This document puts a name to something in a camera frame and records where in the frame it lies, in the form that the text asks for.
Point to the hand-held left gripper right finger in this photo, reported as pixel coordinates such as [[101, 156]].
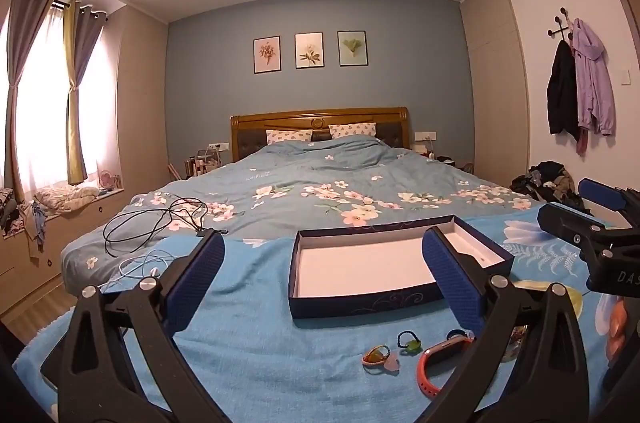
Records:
[[452, 278]]

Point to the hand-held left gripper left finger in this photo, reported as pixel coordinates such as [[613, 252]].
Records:
[[200, 273]]

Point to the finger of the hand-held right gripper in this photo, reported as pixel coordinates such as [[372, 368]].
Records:
[[570, 223], [602, 194]]

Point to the tortoiseshell bangle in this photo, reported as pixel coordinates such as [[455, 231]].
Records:
[[515, 345]]

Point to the dark blue shallow box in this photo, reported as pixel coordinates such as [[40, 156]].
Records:
[[360, 268]]

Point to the orange wristband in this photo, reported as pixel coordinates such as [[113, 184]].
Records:
[[425, 373]]

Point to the dark pile of clothes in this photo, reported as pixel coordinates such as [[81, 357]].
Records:
[[550, 183]]

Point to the black jacket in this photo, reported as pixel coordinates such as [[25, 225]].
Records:
[[562, 93]]

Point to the bedside cosmetics clutter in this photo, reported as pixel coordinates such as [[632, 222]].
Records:
[[202, 163]]

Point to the bright blue flower blanket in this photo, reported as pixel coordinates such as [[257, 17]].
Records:
[[280, 353]]

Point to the purple jacket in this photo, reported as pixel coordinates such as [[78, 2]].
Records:
[[595, 78]]

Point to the small pink fan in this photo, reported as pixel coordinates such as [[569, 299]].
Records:
[[107, 180]]

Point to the floral blue duvet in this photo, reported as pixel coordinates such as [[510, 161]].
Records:
[[300, 173]]

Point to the white crumpled bedding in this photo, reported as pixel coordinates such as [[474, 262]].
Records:
[[65, 198]]

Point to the patterned white pillow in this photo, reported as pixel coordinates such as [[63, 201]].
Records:
[[352, 130], [289, 136]]

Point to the yellow green curtain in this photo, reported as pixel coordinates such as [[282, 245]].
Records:
[[75, 128]]

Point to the mixed pile of clothes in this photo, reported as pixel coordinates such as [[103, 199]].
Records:
[[15, 213]]

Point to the wooden bed headboard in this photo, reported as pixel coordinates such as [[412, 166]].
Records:
[[320, 119]]

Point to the pink flower framed picture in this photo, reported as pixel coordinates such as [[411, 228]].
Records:
[[267, 54]]

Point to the white flower framed picture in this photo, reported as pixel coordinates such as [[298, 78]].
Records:
[[309, 50]]

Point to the grey curtain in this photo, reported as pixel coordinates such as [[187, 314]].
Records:
[[30, 28], [91, 33]]

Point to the black curtain rod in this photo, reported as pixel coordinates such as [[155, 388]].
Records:
[[59, 4]]

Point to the white light switch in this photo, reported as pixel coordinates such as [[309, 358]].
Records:
[[625, 76]]

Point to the white wall socket panel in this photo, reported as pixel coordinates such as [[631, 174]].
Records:
[[219, 147], [425, 136]]

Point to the black wall coat rack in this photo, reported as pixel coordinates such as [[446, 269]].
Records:
[[561, 25]]

